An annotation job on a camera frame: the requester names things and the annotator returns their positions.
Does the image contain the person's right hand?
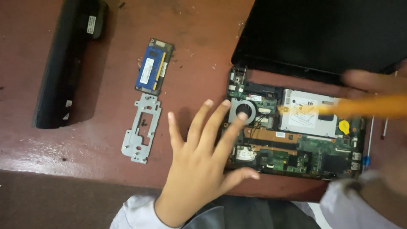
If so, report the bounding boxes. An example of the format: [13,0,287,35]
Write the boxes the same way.
[342,59,407,100]

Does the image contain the person's left hand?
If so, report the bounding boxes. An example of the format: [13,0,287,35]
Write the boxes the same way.
[154,99,261,228]

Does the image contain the orange handled screwdriver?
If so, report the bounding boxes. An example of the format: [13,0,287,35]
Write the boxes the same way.
[278,94,407,120]

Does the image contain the black laptop screen lid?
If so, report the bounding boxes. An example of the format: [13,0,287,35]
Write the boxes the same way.
[231,0,407,86]

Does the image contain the silver laptop hard drive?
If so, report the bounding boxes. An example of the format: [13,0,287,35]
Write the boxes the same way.
[279,89,340,138]

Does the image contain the opened laptop base with motherboard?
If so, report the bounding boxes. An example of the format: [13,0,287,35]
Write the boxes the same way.
[224,65,367,182]

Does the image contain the copper heat pipe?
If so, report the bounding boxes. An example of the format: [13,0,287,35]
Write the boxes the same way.
[243,127,302,144]

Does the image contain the grey laptop cooling fan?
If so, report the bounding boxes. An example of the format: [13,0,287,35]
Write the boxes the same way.
[228,98,257,125]

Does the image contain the person's dark grey trousers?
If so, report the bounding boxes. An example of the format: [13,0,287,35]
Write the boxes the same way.
[181,195,322,229]

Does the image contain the dark grey cover plate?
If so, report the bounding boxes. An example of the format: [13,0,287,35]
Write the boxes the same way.
[135,38,175,96]

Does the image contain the blue memory module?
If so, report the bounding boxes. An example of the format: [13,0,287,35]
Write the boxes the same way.
[136,45,167,91]

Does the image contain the long black laptop battery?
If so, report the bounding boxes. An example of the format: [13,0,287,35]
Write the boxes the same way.
[32,0,109,130]

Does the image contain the blue handled thin screwdriver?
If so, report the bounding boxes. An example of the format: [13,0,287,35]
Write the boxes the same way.
[362,116,375,174]

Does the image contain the wireless card with white label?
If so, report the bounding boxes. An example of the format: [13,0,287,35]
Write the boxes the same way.
[235,145,257,162]

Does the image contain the grey metal bracket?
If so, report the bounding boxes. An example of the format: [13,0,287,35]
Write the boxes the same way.
[121,93,162,165]

